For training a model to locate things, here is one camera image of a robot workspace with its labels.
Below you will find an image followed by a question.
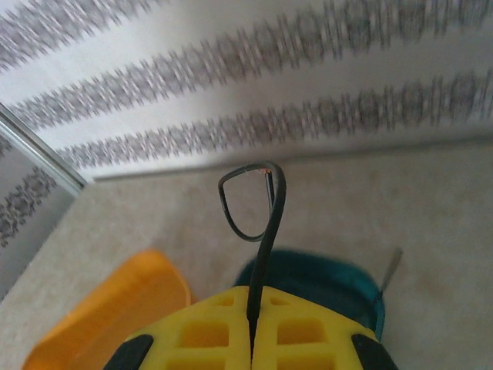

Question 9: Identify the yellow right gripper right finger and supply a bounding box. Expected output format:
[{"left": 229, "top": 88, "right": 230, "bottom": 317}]
[{"left": 252, "top": 287, "right": 401, "bottom": 370}]

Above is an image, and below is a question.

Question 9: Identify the orange plastic tray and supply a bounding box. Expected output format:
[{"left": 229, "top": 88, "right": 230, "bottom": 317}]
[{"left": 22, "top": 248, "right": 200, "bottom": 370}]

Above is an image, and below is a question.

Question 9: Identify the thin green cable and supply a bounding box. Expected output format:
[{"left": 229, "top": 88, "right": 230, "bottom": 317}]
[{"left": 374, "top": 246, "right": 404, "bottom": 306}]

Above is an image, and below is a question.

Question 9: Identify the teal plastic tray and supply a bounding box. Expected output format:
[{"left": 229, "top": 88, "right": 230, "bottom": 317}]
[{"left": 233, "top": 249, "right": 387, "bottom": 342}]

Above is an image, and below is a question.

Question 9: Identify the aluminium frame post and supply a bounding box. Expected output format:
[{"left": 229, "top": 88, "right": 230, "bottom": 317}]
[{"left": 0, "top": 103, "right": 89, "bottom": 196}]

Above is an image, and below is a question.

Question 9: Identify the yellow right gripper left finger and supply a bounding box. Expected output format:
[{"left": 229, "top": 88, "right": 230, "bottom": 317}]
[{"left": 102, "top": 287, "right": 256, "bottom": 370}]

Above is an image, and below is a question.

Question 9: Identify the thin black cable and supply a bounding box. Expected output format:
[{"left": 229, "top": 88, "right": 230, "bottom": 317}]
[{"left": 217, "top": 162, "right": 288, "bottom": 337}]

